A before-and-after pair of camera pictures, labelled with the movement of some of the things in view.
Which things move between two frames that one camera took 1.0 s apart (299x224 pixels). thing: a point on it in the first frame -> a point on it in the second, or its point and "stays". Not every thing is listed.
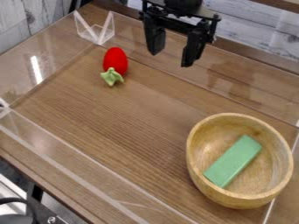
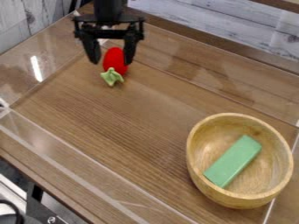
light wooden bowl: (238, 159) stays
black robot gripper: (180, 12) -> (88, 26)
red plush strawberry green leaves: (115, 65) stays
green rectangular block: (232, 160) stays
